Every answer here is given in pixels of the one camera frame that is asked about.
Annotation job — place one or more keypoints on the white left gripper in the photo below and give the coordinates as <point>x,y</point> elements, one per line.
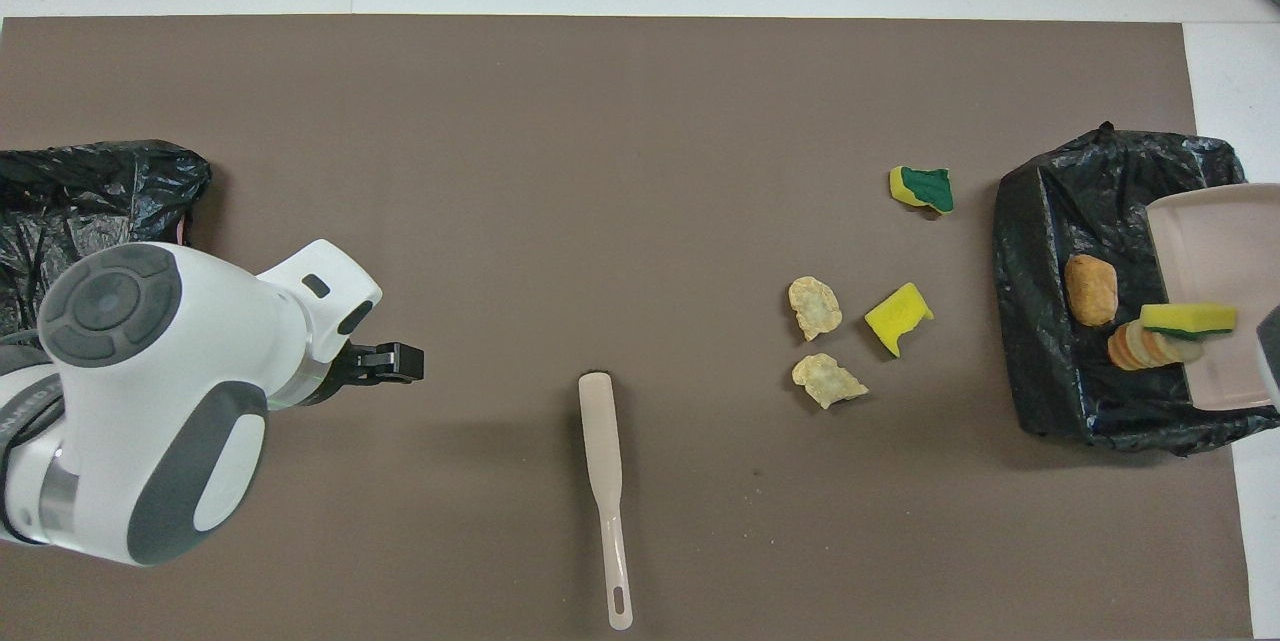
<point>335,266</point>

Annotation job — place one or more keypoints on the beige food piece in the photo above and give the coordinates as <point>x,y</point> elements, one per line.
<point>826,381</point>
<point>815,309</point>

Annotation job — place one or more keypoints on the notched yellow sponge piece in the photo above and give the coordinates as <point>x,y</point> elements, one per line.
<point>897,318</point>

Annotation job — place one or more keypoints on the green and yellow sponge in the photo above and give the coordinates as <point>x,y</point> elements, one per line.
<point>928,189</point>

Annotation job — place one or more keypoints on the orange-brown sponge lump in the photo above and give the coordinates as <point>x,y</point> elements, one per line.
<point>1090,291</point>

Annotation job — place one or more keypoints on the beige layered sponge chunk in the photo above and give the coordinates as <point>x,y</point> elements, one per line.
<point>1140,349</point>

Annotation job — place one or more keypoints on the yellow sponge wedge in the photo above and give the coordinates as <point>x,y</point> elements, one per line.
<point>1185,318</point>

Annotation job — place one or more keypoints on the beige plastic dustpan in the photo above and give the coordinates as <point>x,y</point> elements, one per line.
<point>1220,251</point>

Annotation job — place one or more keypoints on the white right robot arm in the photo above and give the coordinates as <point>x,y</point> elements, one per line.
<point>1270,351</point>

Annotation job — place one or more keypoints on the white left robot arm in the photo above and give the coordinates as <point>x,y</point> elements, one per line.
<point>200,341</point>

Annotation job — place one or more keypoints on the black bag-lined bin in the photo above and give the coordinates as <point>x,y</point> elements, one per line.
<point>1040,321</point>
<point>100,191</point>

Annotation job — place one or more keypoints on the brown table mat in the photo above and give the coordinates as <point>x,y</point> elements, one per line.
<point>500,121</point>

